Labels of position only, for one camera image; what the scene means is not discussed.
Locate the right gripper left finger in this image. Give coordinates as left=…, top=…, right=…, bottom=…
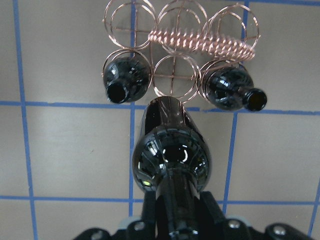
left=141, top=192, right=157, bottom=227

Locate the dark wine bottle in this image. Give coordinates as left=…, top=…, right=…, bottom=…
left=103, top=57, right=151, bottom=104
left=132, top=96, right=211, bottom=240
left=202, top=66, right=268, bottom=112

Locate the copper wire bottle basket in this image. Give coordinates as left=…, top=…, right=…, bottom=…
left=102, top=0, right=261, bottom=108

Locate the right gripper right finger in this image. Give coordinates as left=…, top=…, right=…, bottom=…
left=199, top=191, right=226, bottom=225

